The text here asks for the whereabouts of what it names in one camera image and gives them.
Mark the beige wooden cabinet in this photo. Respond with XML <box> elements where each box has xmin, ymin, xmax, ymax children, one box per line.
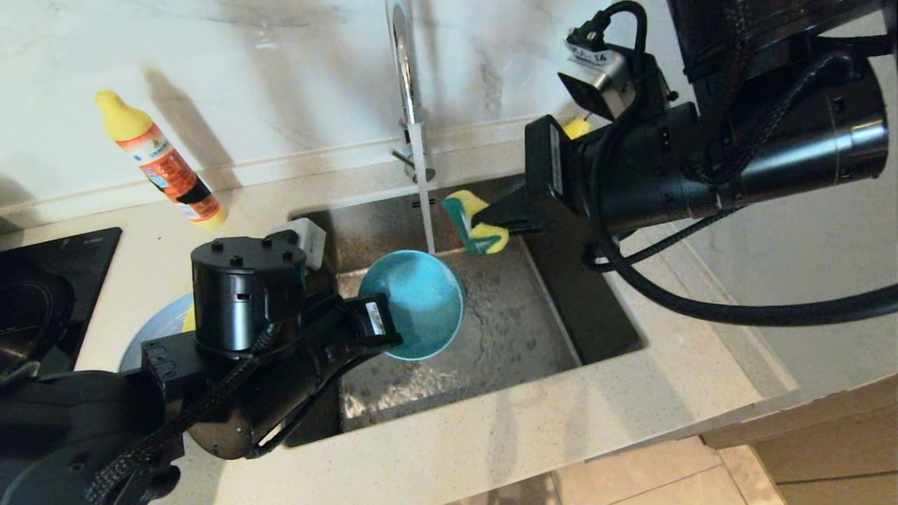
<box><xmin>699</xmin><ymin>372</ymin><xmax>898</xmax><ymax>505</ymax></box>

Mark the blue-grey plate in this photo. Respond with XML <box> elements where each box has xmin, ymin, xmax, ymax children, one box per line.
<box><xmin>119</xmin><ymin>293</ymin><xmax>197</xmax><ymax>372</ymax></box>

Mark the orange dish soap bottle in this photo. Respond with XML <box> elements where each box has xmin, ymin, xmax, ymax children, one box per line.
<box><xmin>95</xmin><ymin>90</ymin><xmax>227</xmax><ymax>229</ymax></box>

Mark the chrome kitchen faucet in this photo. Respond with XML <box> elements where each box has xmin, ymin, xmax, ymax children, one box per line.
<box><xmin>384</xmin><ymin>0</ymin><xmax>437</xmax><ymax>184</ymax></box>

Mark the black induction cooktop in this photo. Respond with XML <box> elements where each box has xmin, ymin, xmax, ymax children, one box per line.
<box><xmin>0</xmin><ymin>227</ymin><xmax>121</xmax><ymax>376</ymax></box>

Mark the yellow and green sponge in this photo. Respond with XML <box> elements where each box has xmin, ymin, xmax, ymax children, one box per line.
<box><xmin>441</xmin><ymin>189</ymin><xmax>511</xmax><ymax>255</ymax></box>

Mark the smooth black camera cable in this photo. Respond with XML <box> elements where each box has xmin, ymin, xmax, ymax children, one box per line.
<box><xmin>567</xmin><ymin>0</ymin><xmax>898</xmax><ymax>327</ymax></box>

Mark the white framed wrist camera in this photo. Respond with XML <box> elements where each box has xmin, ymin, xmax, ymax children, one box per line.
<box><xmin>267</xmin><ymin>217</ymin><xmax>328</xmax><ymax>273</ymax></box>

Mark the black braided cable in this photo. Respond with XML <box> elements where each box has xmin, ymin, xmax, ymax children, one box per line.
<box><xmin>84</xmin><ymin>323</ymin><xmax>281</xmax><ymax>505</ymax></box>
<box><xmin>582</xmin><ymin>0</ymin><xmax>860</xmax><ymax>271</ymax></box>

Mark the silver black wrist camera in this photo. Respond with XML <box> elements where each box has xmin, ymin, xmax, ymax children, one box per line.
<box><xmin>558</xmin><ymin>25</ymin><xmax>674</xmax><ymax>123</ymax></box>

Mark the stainless steel sink basin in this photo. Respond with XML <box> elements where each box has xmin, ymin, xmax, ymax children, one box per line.
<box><xmin>283</xmin><ymin>170</ymin><xmax>646</xmax><ymax>448</ymax></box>

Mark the teal bowl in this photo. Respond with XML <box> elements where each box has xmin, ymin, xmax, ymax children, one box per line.
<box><xmin>358</xmin><ymin>250</ymin><xmax>465</xmax><ymax>361</ymax></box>

